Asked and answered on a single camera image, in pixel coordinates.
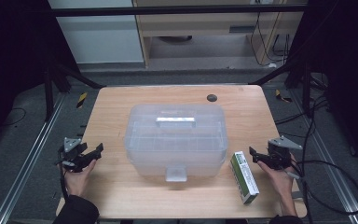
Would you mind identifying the white cabinet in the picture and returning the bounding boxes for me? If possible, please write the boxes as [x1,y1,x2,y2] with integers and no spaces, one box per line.
[48,0,145,64]

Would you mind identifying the green white medicine box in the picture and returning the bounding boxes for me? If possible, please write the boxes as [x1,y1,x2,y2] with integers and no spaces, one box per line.
[228,150,260,205]

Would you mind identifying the person's right hand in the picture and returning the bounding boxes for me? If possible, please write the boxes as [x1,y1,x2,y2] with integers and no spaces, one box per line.
[256,153,297,200]

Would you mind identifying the yellow black tape strip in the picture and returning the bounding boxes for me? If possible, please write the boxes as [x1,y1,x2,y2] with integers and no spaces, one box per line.
[76,91,89,109]
[274,89,293,104]

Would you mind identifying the black floor cable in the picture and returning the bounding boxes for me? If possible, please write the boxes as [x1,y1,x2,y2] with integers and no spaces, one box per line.
[0,106,28,127]

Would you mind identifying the black metal stand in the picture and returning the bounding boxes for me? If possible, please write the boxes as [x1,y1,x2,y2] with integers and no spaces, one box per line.
[249,59,328,119]
[41,59,106,122]

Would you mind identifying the grey tape piece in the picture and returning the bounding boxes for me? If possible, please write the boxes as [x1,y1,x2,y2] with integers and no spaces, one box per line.
[290,190,306,201]

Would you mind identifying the wooden shelf unit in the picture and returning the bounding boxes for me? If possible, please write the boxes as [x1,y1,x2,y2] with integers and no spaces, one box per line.
[132,0,309,68]

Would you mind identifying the person's left hand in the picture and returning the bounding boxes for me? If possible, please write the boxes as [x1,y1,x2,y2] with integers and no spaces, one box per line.
[57,158,97,198]

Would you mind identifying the clear plastic storage box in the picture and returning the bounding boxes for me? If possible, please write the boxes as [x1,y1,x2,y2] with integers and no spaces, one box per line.
[124,103,229,183]

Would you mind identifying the black hanging cable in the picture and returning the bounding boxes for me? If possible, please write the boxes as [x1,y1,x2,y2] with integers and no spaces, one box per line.
[301,92,329,162]

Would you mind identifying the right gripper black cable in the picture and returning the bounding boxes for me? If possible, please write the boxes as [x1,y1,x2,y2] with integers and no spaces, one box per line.
[290,155,358,224]

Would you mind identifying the black metal crossbar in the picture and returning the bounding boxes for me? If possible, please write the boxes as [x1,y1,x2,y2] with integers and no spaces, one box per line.
[50,5,309,17]

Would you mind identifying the black cables under shelf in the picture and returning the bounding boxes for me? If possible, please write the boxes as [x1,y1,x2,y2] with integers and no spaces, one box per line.
[249,11,294,68]

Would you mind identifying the dark curtain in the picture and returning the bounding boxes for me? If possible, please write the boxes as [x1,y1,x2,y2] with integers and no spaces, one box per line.
[292,0,358,174]
[0,0,79,150]

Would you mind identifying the metal floor rail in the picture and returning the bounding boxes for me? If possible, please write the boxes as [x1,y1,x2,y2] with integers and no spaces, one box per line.
[288,90,358,224]
[0,92,67,224]

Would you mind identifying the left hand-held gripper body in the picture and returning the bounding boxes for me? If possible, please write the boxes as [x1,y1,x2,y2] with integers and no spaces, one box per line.
[56,136,91,174]

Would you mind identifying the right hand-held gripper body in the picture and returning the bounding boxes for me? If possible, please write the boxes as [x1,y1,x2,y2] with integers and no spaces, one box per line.
[266,135,303,171]

